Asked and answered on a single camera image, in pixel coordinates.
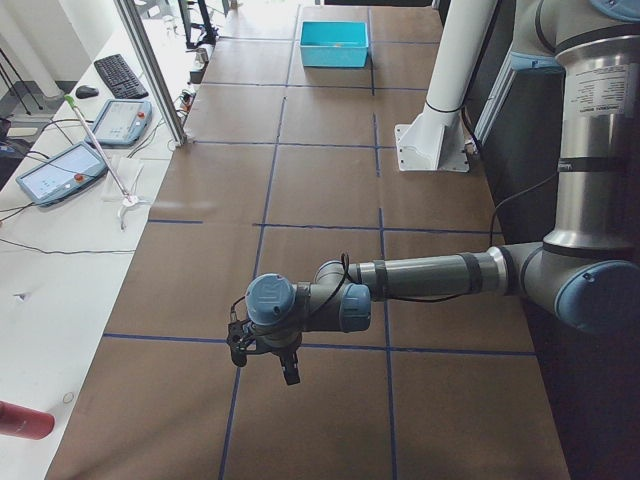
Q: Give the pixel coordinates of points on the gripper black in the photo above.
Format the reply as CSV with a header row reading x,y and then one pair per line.
x,y
282,350

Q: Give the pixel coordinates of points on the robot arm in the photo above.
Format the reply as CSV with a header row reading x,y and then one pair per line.
x,y
581,271

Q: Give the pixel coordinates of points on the red cylinder bottle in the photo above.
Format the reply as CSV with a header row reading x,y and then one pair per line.
x,y
22,422

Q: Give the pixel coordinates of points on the lower teach pendant tablet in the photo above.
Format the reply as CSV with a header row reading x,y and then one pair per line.
x,y
63,176

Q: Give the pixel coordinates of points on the teach pendant tablet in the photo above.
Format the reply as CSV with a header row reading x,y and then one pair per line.
x,y
121,122
63,176

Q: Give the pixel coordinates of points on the upper teach pendant tablet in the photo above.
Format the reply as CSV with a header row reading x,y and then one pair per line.
x,y
121,122

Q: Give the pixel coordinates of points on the teal plastic storage bin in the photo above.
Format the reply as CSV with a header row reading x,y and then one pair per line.
x,y
317,44

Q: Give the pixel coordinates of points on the black computer keyboard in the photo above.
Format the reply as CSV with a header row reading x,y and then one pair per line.
x,y
119,78

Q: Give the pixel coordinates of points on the black computer mouse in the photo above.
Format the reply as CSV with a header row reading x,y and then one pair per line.
x,y
86,91

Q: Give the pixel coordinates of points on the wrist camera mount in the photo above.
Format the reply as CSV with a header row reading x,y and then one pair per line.
x,y
242,342

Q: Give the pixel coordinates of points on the white camera pole base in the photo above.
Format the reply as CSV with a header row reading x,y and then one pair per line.
x,y
434,141

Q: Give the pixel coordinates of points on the aluminium frame post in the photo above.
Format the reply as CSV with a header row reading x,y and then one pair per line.
x,y
151,68

